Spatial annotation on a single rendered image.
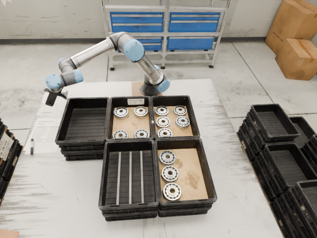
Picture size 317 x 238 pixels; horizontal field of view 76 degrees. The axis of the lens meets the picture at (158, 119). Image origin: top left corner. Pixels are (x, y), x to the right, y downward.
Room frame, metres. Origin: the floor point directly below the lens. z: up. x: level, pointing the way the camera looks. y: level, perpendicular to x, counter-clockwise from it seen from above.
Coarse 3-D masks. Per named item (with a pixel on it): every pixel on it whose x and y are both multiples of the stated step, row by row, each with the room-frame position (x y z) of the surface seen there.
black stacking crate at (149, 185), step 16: (112, 144) 0.70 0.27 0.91; (128, 144) 0.71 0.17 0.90; (144, 144) 0.72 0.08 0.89; (112, 160) 0.64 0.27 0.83; (128, 160) 0.64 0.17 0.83; (144, 160) 0.65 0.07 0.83; (112, 176) 0.53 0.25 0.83; (128, 176) 0.54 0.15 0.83; (144, 176) 0.54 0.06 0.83; (112, 192) 0.43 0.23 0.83; (128, 192) 0.44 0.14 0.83; (144, 192) 0.45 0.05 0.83; (144, 208) 0.35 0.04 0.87
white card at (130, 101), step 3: (129, 99) 1.11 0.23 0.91; (132, 99) 1.11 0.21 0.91; (135, 99) 1.11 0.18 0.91; (138, 99) 1.11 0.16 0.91; (141, 99) 1.12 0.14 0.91; (129, 102) 1.11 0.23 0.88; (132, 102) 1.11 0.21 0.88; (135, 102) 1.11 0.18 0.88; (138, 102) 1.11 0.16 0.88; (141, 102) 1.12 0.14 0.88
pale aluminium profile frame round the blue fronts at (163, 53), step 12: (108, 0) 3.39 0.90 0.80; (168, 0) 2.87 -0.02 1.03; (228, 0) 3.01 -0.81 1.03; (108, 12) 3.39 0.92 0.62; (168, 12) 2.87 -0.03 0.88; (216, 48) 3.00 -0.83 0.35; (156, 60) 2.87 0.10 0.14; (168, 60) 2.90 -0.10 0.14; (180, 60) 2.92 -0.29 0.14; (192, 60) 2.95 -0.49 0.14; (204, 60) 2.98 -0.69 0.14
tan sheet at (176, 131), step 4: (168, 108) 1.13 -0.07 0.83; (172, 108) 1.13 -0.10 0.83; (172, 112) 1.08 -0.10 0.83; (156, 116) 1.03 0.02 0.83; (168, 116) 1.04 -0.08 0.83; (172, 116) 1.04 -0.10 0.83; (172, 120) 1.00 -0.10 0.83; (172, 124) 0.96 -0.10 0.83; (156, 128) 0.91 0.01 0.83; (168, 128) 0.92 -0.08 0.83; (172, 128) 0.92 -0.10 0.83; (176, 128) 0.93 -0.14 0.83; (188, 128) 0.93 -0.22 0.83; (156, 132) 0.88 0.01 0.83; (172, 132) 0.89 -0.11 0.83; (176, 132) 0.89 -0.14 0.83; (180, 132) 0.89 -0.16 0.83; (184, 132) 0.90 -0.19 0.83; (188, 132) 0.90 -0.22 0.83; (156, 136) 0.84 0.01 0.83
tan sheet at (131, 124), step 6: (126, 108) 1.09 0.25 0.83; (132, 108) 1.10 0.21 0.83; (132, 114) 1.03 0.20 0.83; (114, 120) 0.96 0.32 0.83; (120, 120) 0.96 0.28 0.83; (126, 120) 0.97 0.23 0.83; (132, 120) 0.97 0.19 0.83; (138, 120) 0.98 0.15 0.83; (144, 120) 0.98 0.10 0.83; (114, 126) 0.91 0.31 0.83; (120, 126) 0.91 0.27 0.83; (126, 126) 0.91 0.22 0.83; (132, 126) 0.92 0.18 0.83; (138, 126) 0.92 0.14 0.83; (144, 126) 0.93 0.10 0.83; (114, 132) 0.85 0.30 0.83; (132, 132) 0.86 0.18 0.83
